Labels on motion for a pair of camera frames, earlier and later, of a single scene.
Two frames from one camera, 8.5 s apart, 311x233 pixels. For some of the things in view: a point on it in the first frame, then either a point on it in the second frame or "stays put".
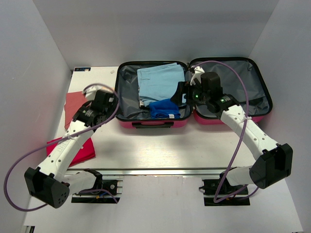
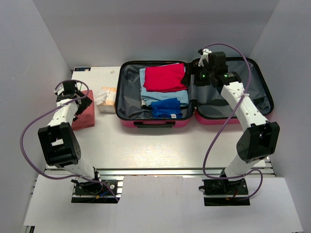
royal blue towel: [165, 109] stays put
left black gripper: [113, 105] → [86, 103]
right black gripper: [183, 88] → [193, 68]
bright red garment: [88, 152] → [164, 78]
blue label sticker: [82, 69] stays put
